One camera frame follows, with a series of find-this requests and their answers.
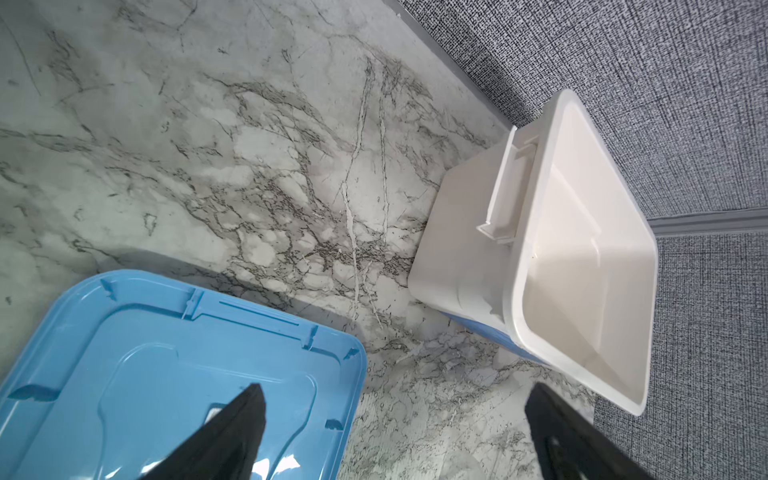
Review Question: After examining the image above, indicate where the blue plastic bin lid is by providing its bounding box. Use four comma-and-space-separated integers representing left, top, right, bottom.
1, 270, 367, 479

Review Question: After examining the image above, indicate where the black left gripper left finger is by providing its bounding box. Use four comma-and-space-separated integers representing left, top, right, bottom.
143, 384, 267, 479

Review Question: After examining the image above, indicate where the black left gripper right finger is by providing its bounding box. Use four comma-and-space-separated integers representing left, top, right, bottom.
525, 383, 650, 479

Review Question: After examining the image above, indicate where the white plastic storage bin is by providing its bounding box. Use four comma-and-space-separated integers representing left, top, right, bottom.
408, 89, 658, 416

